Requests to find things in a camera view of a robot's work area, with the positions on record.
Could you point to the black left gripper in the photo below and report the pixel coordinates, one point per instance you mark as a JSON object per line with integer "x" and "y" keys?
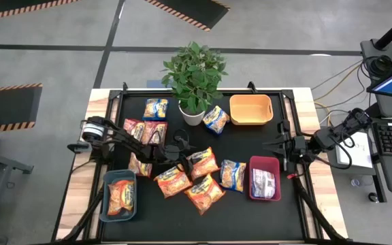
{"x": 157, "y": 154}

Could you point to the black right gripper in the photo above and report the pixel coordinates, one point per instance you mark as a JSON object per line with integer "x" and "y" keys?
{"x": 298, "y": 149}

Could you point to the orange Maruchan ramen packet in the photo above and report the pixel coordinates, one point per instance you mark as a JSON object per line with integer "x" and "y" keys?
{"x": 172, "y": 182}
{"x": 204, "y": 194}
{"x": 204, "y": 165}
{"x": 121, "y": 197}

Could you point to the white-backed ramen packet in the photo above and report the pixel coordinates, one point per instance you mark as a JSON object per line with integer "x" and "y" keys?
{"x": 263, "y": 183}

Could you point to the red Maruchan ramen packet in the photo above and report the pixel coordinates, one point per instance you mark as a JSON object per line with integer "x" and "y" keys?
{"x": 155, "y": 132}
{"x": 141, "y": 168}
{"x": 134, "y": 128}

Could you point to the blue Maruchan ramen packet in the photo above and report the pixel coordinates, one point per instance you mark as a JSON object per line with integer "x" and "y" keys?
{"x": 232, "y": 175}
{"x": 215, "y": 119}
{"x": 155, "y": 109}

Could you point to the teal plastic bin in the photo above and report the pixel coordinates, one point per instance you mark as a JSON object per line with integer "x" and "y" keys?
{"x": 117, "y": 174}

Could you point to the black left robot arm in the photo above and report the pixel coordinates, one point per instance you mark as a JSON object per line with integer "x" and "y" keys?
{"x": 128, "y": 137}

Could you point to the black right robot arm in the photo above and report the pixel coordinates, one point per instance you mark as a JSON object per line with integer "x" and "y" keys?
{"x": 339, "y": 131}

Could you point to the red plastic bin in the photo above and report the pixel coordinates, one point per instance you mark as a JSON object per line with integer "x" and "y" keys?
{"x": 265, "y": 162}

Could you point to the yellow plastic bin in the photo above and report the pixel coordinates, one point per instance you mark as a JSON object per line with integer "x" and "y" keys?
{"x": 250, "y": 110}

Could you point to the white paper pad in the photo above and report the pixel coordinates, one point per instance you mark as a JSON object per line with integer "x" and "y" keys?
{"x": 354, "y": 151}

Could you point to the clear plastic cup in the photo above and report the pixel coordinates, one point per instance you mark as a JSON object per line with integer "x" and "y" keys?
{"x": 357, "y": 182}

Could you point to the green leafy plant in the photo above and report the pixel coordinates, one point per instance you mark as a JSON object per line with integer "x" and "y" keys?
{"x": 194, "y": 75}

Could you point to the black caster wheel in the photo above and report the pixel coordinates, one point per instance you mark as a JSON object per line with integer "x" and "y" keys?
{"x": 373, "y": 196}

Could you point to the grey equipment box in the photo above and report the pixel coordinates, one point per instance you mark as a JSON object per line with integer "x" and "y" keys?
{"x": 369, "y": 47}

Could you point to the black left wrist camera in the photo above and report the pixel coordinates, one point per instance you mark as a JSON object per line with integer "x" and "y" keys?
{"x": 173, "y": 151}

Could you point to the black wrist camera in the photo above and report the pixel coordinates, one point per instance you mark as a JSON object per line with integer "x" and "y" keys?
{"x": 299, "y": 144}
{"x": 173, "y": 151}

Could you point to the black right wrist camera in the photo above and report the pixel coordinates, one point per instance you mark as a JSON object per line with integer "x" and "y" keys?
{"x": 299, "y": 144}

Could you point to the black diagonal frame strut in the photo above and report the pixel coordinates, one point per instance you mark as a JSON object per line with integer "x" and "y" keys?
{"x": 80, "y": 221}
{"x": 318, "y": 217}

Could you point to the black metal table frame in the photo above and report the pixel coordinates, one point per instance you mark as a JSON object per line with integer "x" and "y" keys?
{"x": 141, "y": 92}

